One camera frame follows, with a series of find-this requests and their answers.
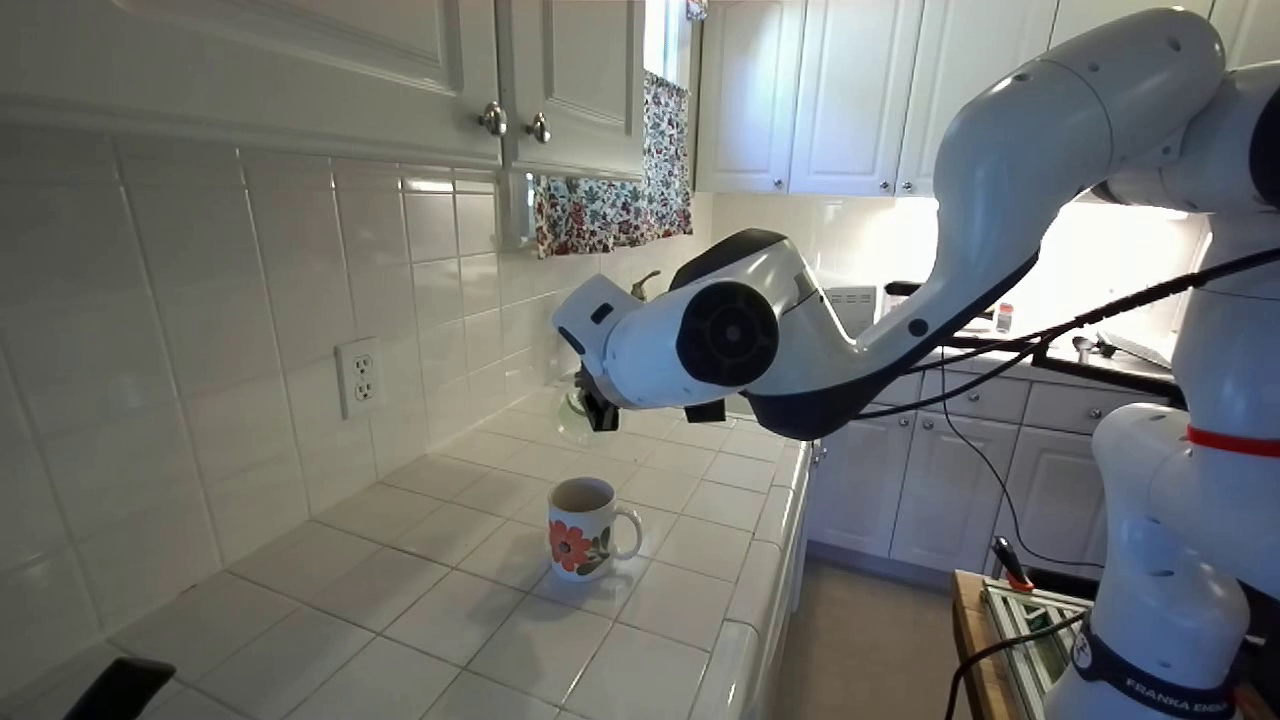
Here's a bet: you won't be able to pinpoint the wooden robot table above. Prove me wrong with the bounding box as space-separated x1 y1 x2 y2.
948 567 1117 720

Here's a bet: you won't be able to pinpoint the black flat object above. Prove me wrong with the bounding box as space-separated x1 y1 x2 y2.
65 653 180 720

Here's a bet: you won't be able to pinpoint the floral window curtain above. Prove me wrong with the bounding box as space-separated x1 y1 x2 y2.
523 73 698 260

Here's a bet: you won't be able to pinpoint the white lower kitchen cabinets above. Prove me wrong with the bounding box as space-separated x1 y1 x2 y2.
805 354 1164 582

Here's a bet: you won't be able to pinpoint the red black clamp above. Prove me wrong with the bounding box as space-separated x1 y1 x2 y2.
988 533 1042 602

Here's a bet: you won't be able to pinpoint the white under-counter cabinet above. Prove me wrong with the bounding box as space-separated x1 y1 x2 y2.
743 443 822 720

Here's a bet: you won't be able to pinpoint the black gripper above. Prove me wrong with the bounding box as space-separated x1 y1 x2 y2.
571 361 625 435

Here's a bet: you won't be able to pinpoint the green striped panel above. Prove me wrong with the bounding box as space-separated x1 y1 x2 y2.
986 582 1098 687

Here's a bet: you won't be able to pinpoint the white upper wall cabinet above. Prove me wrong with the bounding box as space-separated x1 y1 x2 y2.
694 0 1280 204
0 0 653 184

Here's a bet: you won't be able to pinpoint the white floral mug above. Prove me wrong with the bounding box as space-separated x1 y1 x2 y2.
545 473 648 586

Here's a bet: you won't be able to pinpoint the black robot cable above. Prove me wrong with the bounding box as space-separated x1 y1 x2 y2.
852 244 1280 720

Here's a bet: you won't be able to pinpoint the white wall outlet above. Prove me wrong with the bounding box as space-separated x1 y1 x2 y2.
334 338 394 426

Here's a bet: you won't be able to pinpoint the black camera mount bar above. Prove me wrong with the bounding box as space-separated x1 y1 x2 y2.
933 328 1191 398

